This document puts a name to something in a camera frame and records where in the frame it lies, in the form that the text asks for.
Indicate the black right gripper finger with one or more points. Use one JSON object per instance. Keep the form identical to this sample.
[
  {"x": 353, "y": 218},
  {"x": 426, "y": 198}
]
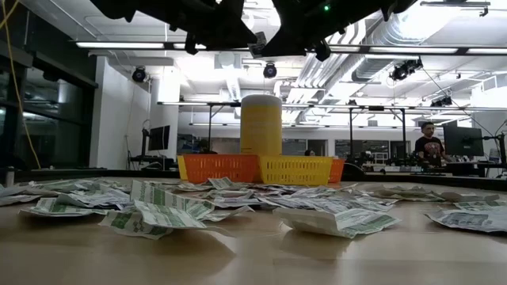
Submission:
[
  {"x": 289, "y": 33},
  {"x": 285, "y": 48}
]

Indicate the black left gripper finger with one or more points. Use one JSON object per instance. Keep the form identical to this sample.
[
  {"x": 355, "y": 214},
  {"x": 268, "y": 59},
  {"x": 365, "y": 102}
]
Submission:
[
  {"x": 237, "y": 28},
  {"x": 235, "y": 42}
]

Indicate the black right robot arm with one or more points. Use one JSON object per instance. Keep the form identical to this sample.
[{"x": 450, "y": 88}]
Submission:
[{"x": 356, "y": 14}]

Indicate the black round ceiling spotlight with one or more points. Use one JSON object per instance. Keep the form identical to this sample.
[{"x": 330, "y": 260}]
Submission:
[
  {"x": 402, "y": 71},
  {"x": 139, "y": 74},
  {"x": 270, "y": 70}
]

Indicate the black beam with light strips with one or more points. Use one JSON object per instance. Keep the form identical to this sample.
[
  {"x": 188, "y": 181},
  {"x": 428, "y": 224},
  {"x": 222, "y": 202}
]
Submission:
[{"x": 126, "y": 45}]

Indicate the white cylindrical cup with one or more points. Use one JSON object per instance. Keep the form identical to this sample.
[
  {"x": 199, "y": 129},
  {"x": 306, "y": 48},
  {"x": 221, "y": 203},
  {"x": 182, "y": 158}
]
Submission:
[{"x": 261, "y": 126}]

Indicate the person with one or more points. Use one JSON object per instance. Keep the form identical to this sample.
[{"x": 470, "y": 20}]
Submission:
[
  {"x": 429, "y": 148},
  {"x": 204, "y": 145}
]

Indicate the black monitor on stand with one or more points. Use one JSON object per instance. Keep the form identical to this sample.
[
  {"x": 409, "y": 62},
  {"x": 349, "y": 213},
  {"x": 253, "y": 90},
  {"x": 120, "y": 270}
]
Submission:
[{"x": 159, "y": 137}]

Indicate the orange plastic basket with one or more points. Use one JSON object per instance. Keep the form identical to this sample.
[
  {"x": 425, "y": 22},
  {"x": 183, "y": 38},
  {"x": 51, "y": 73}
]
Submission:
[
  {"x": 337, "y": 170},
  {"x": 222, "y": 168}
]

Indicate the dark office desk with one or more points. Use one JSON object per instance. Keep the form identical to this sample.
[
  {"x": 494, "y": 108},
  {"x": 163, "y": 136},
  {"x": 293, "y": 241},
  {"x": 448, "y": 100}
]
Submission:
[{"x": 150, "y": 159}]

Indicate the black computer monitor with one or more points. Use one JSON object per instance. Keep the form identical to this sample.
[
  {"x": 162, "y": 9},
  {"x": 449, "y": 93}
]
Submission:
[{"x": 462, "y": 140}]

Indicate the black metal rig frame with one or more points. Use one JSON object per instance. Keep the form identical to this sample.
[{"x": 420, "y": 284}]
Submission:
[{"x": 351, "y": 130}]

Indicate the grey metal post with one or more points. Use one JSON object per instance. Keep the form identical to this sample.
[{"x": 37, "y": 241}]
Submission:
[{"x": 10, "y": 176}]

